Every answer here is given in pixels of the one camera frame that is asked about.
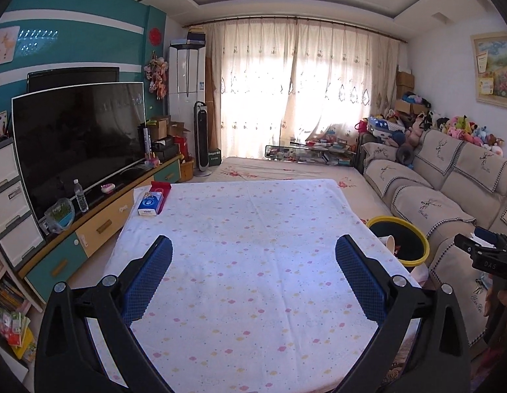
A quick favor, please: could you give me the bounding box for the brown cardboard box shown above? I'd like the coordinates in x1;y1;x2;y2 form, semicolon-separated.
167;121;191;140
147;115;170;142

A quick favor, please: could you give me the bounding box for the beige sofa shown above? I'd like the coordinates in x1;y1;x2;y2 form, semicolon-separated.
357;129;507;350

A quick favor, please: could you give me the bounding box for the row of plush toys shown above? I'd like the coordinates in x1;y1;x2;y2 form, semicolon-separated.
384;106;505;158

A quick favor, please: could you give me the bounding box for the white standing air conditioner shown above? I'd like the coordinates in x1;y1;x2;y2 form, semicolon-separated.
168;39;208;160

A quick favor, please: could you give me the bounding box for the pile of colourful packets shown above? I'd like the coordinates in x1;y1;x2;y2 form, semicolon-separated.
0;307;37;363

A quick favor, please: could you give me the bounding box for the white dotted tablecloth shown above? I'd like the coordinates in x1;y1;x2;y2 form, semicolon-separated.
87;178;422;393

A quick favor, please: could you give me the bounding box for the curtain rod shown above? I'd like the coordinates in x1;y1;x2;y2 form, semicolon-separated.
184;16;407;44

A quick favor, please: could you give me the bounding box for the teal yellow television cabinet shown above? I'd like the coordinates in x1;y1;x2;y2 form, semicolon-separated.
18;158;182;304

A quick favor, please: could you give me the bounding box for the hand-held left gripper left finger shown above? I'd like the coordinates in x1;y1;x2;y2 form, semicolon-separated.
36;235;173;393

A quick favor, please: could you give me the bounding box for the artificial flower garland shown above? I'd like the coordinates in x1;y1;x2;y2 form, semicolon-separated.
144;51;170;101

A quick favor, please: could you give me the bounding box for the large curved television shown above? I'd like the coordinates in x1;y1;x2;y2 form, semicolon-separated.
11;81;147;230

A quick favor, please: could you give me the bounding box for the row of books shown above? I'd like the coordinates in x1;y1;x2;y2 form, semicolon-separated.
0;250;29;312

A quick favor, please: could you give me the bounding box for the deer print seat cover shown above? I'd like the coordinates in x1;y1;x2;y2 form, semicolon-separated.
366;159;434;199
390;186;477;238
427;239;499;345
362;142;401;164

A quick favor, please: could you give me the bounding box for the cream embroidered curtain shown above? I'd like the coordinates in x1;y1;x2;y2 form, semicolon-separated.
204;17;401;160

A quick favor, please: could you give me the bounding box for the tall brown cardboard sheet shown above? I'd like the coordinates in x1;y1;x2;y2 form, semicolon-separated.
205;55;223;152

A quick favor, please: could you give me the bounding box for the black long box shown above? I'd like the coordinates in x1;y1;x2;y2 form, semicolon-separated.
136;125;150;160

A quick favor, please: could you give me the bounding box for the clear water bottle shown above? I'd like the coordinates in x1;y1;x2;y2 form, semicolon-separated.
72;179;89;214

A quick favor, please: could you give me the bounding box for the grey neck pillow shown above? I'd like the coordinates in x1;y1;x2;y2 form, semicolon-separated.
396;145;415;166

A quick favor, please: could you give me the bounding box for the glass coffee table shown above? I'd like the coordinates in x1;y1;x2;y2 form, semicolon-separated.
263;141;358;166

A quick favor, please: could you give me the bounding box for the blue tissue pack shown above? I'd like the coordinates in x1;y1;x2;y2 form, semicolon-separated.
137;190;164;216

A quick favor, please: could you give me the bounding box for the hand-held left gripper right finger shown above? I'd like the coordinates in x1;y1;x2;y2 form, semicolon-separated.
334;235;472;393

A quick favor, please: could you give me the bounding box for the framed flower painting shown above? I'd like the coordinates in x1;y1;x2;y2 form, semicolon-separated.
471;32;507;109

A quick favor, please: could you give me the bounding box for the red box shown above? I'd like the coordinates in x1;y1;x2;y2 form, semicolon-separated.
149;181;172;214

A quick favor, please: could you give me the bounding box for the deer print backrest cover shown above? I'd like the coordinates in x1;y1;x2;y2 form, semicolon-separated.
413;129;467;177
454;141;507;193

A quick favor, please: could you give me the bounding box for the open cardboard box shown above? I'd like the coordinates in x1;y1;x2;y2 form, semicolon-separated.
396;99;428;115

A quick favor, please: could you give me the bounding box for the blue star print bag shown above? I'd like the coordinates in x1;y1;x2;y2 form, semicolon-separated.
367;117;395;136

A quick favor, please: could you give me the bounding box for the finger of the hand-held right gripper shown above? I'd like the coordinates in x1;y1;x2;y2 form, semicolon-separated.
474;226;507;248
454;233;483;256

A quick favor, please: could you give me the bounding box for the pile of books and boxes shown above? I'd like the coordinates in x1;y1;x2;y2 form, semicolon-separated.
290;129;356;164

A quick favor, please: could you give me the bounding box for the clear plastic bag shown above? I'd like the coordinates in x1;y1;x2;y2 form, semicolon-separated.
44;197;76;234

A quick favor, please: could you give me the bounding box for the small black television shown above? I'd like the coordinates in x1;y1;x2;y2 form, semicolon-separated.
27;66;120;93

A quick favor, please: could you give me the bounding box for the black white tower fan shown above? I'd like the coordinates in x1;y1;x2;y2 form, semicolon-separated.
193;100;213;178

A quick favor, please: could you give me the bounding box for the pink wall poster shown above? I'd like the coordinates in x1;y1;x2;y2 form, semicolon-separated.
0;25;22;66

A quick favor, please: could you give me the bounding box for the white drawer unit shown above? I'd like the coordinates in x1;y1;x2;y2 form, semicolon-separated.
0;137;47;269

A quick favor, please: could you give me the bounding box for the white bookshelf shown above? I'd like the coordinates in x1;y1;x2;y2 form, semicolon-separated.
0;246;45;324

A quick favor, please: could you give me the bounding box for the person's right hand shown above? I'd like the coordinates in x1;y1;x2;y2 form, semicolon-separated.
484;280;507;345

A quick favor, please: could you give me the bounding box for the black yellow-rimmed trash bin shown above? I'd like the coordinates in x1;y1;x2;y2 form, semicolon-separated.
366;215;431;273

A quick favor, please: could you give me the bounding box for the floral bed sheet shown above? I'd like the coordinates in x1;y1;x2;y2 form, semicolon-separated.
212;156;395;230

